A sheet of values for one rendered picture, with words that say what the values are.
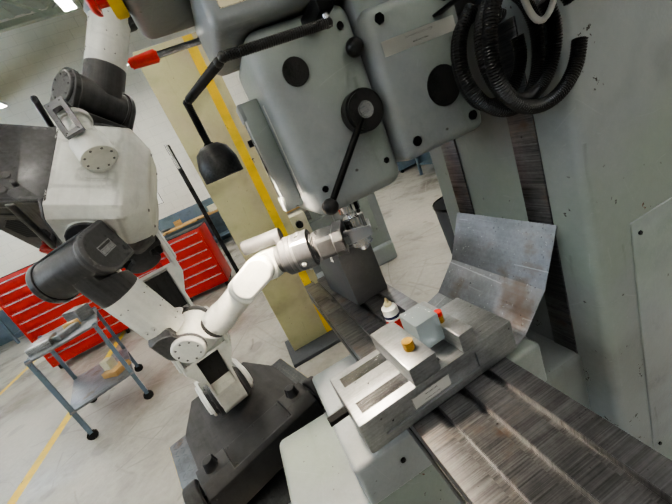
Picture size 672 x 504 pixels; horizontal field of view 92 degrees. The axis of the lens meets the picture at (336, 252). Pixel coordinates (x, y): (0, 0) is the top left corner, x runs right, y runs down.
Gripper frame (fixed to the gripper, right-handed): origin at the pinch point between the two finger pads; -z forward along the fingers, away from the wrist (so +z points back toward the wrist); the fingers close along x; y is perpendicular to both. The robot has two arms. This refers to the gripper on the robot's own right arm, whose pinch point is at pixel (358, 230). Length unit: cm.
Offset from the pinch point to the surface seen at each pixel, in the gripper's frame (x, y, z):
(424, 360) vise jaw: -22.9, 19.6, -4.1
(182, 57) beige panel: 157, -95, 72
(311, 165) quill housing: -11.7, -17.4, 2.7
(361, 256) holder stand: 25.4, 16.0, 3.6
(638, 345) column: -4, 49, -52
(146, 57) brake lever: 0, -46, 25
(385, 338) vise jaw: -13.7, 19.5, 1.8
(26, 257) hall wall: 647, -31, 811
